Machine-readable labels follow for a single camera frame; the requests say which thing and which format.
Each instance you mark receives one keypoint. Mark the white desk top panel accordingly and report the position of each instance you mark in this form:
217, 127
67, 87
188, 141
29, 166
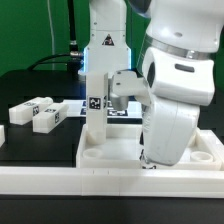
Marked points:
122, 150

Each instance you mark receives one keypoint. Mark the sheet with four tags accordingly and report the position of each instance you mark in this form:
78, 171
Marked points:
77, 108

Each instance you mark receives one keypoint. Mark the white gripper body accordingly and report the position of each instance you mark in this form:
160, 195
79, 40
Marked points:
177, 89

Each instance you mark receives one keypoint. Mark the white U-shaped obstacle fence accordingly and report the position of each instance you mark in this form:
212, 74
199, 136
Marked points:
141, 182

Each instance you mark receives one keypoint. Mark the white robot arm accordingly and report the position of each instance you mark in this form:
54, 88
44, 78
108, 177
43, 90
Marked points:
189, 29

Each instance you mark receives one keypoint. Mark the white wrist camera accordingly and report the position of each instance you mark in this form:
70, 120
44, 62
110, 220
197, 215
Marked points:
124, 84

